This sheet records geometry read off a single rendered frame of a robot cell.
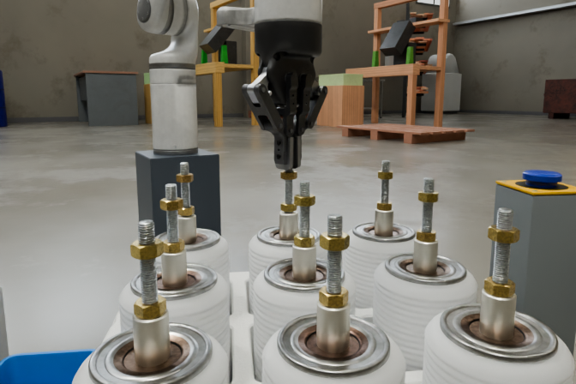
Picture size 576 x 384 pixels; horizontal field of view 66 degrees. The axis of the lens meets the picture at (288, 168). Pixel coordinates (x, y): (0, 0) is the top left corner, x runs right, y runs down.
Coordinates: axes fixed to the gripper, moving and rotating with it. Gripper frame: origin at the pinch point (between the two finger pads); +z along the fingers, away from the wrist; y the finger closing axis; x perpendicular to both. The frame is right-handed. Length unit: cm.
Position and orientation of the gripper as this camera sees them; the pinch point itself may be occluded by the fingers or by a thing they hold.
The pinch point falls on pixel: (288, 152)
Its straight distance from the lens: 51.8
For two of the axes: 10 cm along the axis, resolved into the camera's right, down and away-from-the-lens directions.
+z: 0.0, 9.9, 1.6
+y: 6.3, -1.2, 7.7
